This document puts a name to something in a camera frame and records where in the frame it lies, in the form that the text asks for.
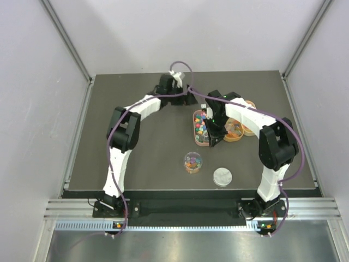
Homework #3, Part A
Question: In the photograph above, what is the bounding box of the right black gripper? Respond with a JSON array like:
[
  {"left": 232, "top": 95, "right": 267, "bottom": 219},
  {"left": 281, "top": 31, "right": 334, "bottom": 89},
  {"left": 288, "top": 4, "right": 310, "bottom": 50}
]
[{"left": 203, "top": 114, "right": 230, "bottom": 147}]

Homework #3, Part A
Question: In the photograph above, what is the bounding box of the pink tray of block candies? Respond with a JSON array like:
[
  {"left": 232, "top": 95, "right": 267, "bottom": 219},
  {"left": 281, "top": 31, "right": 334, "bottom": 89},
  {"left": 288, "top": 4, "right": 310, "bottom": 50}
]
[{"left": 192, "top": 110, "right": 209, "bottom": 147}]

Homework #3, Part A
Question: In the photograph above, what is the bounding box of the yellow tray of popsicle candies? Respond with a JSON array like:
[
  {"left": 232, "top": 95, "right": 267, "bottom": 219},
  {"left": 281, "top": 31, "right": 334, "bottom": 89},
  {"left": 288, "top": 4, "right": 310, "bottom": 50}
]
[{"left": 224, "top": 118, "right": 244, "bottom": 142}]

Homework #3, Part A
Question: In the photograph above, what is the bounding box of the orange tray of star candies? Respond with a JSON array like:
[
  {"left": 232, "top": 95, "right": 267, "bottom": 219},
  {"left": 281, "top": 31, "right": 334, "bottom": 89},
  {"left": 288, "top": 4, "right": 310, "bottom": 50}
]
[{"left": 241, "top": 100, "right": 256, "bottom": 136}]

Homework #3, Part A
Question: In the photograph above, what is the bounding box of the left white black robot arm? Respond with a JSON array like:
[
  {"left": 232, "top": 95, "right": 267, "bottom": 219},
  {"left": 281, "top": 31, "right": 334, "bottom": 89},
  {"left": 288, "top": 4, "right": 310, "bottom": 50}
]
[{"left": 100, "top": 72, "right": 197, "bottom": 218}]

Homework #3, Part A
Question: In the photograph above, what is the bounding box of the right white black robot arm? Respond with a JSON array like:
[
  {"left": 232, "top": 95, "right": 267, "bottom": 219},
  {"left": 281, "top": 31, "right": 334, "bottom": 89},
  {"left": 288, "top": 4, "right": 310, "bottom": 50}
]
[{"left": 204, "top": 90, "right": 299, "bottom": 216}]

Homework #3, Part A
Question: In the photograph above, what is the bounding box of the clear round plastic jar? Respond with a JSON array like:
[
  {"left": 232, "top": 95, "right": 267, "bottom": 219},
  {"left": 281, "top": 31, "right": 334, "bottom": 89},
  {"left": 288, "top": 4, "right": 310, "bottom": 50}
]
[{"left": 183, "top": 152, "right": 203, "bottom": 174}]

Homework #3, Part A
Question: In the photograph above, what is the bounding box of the clear round jar lid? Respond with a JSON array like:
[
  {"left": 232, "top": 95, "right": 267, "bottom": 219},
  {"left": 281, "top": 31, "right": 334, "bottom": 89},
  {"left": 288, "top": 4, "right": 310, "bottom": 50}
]
[{"left": 213, "top": 168, "right": 233, "bottom": 187}]

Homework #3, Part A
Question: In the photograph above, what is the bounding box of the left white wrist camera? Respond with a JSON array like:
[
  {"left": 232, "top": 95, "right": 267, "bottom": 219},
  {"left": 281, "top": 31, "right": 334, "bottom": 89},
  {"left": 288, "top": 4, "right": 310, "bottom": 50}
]
[{"left": 169, "top": 70, "right": 185, "bottom": 88}]

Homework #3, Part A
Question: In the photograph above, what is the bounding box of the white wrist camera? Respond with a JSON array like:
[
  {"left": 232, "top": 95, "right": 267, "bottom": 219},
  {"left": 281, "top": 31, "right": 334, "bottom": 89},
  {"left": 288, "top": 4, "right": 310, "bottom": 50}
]
[
  {"left": 169, "top": 70, "right": 185, "bottom": 88},
  {"left": 200, "top": 104, "right": 213, "bottom": 119}
]

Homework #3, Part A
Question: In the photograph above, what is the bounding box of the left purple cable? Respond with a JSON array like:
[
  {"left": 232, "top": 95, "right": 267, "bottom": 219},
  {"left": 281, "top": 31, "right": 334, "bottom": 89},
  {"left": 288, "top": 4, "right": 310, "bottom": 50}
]
[{"left": 103, "top": 61, "right": 195, "bottom": 237}]

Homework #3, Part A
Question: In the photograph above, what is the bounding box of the purple cable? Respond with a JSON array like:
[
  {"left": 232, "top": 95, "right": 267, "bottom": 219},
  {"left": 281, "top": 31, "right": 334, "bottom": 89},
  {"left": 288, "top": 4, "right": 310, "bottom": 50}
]
[
  {"left": 103, "top": 61, "right": 195, "bottom": 237},
  {"left": 187, "top": 86, "right": 305, "bottom": 237}
]

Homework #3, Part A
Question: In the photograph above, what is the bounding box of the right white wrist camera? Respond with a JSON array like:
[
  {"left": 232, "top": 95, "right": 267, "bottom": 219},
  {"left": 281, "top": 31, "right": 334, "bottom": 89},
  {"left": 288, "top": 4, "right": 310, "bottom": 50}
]
[{"left": 200, "top": 104, "right": 213, "bottom": 119}]

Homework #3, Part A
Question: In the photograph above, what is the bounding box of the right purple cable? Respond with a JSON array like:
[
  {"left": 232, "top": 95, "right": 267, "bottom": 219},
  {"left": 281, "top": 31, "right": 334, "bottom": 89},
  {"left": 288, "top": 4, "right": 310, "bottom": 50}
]
[{"left": 187, "top": 86, "right": 305, "bottom": 237}]

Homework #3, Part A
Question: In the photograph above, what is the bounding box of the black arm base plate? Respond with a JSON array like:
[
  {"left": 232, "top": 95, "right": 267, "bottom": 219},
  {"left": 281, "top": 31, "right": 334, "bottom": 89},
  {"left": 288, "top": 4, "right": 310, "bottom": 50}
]
[{"left": 93, "top": 198, "right": 286, "bottom": 220}]

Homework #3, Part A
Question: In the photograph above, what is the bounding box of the slotted cable duct rail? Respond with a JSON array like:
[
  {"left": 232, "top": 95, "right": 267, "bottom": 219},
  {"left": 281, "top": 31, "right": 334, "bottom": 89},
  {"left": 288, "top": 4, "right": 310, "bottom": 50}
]
[{"left": 55, "top": 219, "right": 272, "bottom": 233}]

